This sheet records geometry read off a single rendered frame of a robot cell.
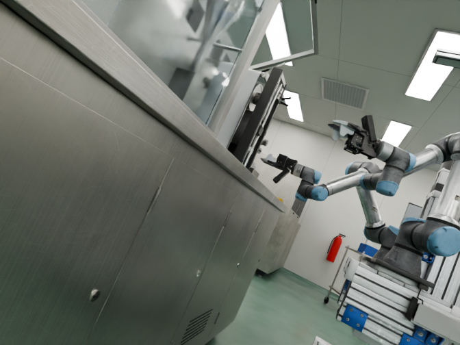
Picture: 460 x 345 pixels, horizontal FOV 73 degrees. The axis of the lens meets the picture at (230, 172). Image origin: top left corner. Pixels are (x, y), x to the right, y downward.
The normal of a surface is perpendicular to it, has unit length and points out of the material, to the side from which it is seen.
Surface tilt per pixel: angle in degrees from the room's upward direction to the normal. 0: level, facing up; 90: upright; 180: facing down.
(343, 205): 90
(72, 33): 90
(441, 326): 90
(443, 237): 98
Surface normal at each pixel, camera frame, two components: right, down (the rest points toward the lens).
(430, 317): -0.33, -0.24
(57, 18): 0.86, 0.36
